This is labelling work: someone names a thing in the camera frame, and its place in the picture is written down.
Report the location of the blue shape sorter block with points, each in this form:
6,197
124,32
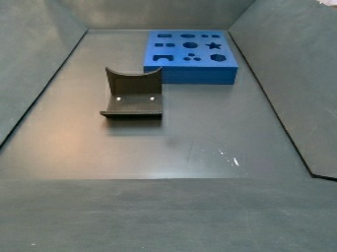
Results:
192,57

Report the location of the black curved holder bracket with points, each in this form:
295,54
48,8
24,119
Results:
135,94

